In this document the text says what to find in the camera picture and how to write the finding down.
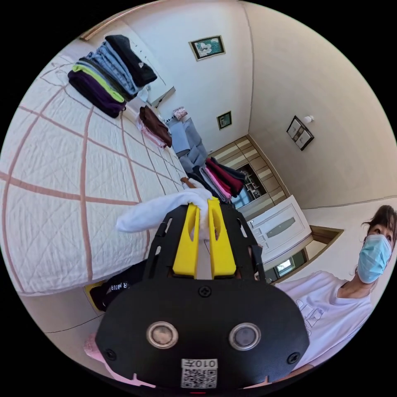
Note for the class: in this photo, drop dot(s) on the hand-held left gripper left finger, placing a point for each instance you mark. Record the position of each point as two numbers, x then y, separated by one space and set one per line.
185 245

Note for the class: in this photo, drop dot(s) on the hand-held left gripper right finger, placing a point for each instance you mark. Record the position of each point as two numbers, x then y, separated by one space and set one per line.
224 248

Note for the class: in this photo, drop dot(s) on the white short sleeve with pattern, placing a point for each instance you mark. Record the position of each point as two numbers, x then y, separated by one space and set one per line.
155 211

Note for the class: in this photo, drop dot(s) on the person's left hand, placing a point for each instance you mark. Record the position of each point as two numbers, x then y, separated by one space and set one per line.
94 347

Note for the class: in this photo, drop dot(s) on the white door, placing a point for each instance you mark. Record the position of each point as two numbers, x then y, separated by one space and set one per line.
279 229

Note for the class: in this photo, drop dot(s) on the red and pink clothes pile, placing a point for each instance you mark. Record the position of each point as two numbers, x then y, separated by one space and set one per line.
221 180

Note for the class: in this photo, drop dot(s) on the wooden cupboard with shelves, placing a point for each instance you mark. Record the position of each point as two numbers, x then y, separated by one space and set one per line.
263 173

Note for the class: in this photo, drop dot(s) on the black garment with lettering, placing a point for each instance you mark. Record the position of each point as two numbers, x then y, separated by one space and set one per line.
108 293

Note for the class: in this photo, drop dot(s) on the grey armchair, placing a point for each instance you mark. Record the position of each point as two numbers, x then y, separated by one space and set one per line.
189 139

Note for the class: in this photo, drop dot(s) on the brown and pink clothes pile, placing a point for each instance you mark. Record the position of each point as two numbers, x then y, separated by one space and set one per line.
153 125

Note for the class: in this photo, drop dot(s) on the person's body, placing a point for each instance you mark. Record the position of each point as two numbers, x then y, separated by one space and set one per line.
335 313

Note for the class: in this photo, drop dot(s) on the bed with white checked quilt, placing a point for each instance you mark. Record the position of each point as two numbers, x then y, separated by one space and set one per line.
55 173

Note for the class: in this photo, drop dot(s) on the white nightstand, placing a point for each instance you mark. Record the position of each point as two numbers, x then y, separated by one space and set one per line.
161 96

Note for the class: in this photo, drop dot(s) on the pile of clothes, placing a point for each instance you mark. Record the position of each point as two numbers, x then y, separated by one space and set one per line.
108 74

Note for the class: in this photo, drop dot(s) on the small framed wall picture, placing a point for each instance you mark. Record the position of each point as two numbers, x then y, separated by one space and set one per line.
224 120

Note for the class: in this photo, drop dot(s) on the dark framed wall picture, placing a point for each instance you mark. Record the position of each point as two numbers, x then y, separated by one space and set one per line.
299 133

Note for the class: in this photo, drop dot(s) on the white wall lamp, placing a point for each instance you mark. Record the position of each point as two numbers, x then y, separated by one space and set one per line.
308 118

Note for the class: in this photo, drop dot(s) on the large framed wall picture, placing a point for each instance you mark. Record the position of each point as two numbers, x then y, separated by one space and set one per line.
207 47

